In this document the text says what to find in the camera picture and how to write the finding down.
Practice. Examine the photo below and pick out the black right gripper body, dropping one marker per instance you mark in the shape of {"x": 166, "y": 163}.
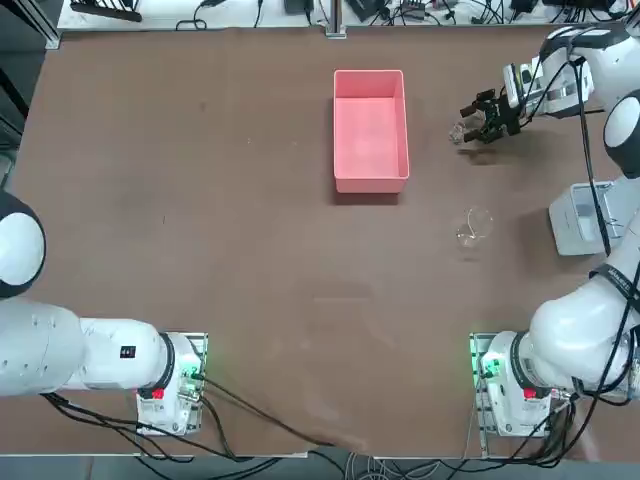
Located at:
{"x": 507, "y": 122}

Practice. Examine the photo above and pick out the small glass beaker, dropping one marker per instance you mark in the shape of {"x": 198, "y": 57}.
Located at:
{"x": 456, "y": 134}

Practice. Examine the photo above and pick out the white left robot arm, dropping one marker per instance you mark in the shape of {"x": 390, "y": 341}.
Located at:
{"x": 40, "y": 350}

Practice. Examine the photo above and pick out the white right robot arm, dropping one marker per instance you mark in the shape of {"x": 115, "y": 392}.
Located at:
{"x": 575, "y": 340}

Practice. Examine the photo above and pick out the large glass beaker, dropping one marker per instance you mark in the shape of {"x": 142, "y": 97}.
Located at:
{"x": 472, "y": 230}

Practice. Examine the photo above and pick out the pink plastic container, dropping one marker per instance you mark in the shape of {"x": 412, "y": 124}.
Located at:
{"x": 370, "y": 130}

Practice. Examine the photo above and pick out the white bin with lid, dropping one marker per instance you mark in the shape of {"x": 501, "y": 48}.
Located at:
{"x": 570, "y": 225}

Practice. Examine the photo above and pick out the black power adapter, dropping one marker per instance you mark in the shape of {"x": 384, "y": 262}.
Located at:
{"x": 298, "y": 6}
{"x": 367, "y": 9}

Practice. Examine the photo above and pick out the black finned device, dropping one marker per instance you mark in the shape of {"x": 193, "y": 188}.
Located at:
{"x": 107, "y": 10}

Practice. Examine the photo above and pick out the aluminium frame post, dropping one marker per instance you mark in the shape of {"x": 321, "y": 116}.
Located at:
{"x": 336, "y": 17}

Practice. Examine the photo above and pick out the aluminium frame profile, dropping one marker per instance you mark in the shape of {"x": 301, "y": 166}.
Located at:
{"x": 47, "y": 30}

